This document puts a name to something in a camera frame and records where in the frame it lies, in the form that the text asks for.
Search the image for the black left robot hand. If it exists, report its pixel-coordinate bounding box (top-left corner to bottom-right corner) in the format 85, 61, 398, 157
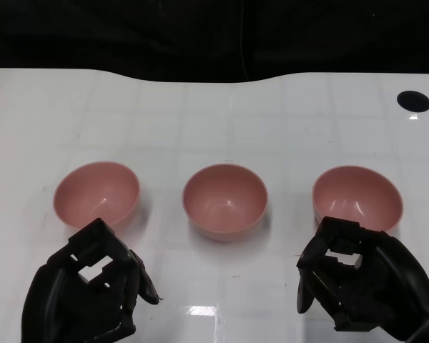
22, 217, 164, 343

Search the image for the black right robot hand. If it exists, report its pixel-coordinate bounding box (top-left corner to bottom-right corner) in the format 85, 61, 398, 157
295, 215, 429, 341

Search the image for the pink plastic bowl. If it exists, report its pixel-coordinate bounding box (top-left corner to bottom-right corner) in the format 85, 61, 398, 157
182, 163, 269, 243
311, 165, 404, 235
52, 161, 142, 230

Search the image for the black round table grommet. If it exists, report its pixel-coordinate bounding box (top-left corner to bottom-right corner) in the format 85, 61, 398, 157
396, 90, 429, 113

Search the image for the black backdrop curtain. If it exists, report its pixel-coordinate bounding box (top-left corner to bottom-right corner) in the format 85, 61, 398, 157
0, 0, 429, 82

